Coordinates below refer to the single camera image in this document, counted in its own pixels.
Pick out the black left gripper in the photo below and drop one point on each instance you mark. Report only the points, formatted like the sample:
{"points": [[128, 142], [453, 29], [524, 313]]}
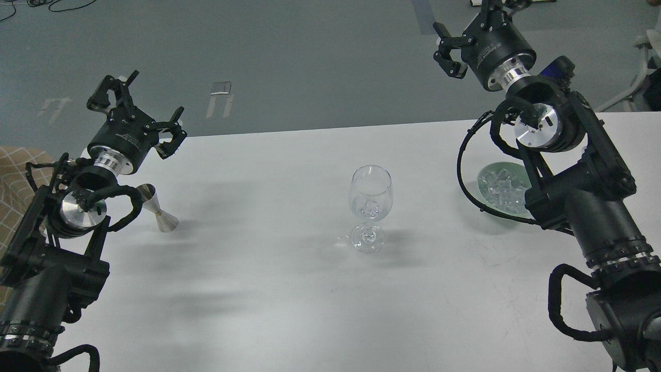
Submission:
{"points": [[122, 143]]}

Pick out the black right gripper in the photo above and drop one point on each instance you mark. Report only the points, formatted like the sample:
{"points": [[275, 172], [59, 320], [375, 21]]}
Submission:
{"points": [[485, 47]]}

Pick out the steel double jigger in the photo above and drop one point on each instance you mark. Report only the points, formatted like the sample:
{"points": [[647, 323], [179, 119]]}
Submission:
{"points": [[166, 222]]}

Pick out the clear ice cubes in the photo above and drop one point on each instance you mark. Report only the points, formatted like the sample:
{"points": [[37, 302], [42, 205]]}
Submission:
{"points": [[501, 187]]}

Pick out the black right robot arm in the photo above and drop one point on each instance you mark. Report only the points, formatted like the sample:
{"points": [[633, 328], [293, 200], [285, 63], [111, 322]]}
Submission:
{"points": [[579, 182]]}

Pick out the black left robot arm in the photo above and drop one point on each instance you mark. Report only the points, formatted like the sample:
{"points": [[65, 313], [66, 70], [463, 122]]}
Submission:
{"points": [[53, 263]]}

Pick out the clear wine glass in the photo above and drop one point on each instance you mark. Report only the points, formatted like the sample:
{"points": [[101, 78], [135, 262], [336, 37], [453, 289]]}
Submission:
{"points": [[371, 197]]}

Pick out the white board on floor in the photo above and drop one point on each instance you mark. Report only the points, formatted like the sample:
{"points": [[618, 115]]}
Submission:
{"points": [[542, 2]]}

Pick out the tan checkered cloth seat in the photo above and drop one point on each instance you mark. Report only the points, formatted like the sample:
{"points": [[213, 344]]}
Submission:
{"points": [[16, 193]]}

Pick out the green bowl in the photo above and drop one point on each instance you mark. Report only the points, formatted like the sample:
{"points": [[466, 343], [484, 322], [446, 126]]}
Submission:
{"points": [[520, 171]]}

